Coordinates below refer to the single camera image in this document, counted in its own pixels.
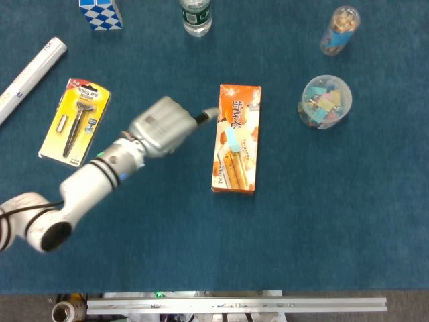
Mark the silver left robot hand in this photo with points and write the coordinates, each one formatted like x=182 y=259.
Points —
x=161 y=127

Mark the clear jar of binder clips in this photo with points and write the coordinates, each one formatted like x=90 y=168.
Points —
x=323 y=102

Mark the aluminium profile rail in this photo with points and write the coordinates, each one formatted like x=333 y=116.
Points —
x=234 y=305

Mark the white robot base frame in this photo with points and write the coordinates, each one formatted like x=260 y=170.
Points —
x=207 y=318

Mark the clear plastic water bottle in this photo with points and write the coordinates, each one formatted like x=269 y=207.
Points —
x=197 y=18

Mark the small light blue paper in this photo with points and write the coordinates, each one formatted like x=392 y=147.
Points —
x=233 y=140

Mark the blue felt table cloth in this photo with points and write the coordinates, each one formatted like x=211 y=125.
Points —
x=301 y=228

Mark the clear tube of wooden pegs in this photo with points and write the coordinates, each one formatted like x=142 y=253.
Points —
x=338 y=31

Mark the white rolled paper tube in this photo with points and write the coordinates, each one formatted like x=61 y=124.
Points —
x=30 y=78

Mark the orange snack box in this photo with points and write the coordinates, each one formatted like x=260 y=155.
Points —
x=248 y=167

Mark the razor in yellow blister pack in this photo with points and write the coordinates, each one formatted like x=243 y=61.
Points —
x=75 y=115

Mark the blue white snake cube puzzle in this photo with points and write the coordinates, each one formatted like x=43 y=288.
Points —
x=102 y=15

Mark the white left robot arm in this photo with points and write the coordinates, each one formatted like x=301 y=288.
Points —
x=83 y=188

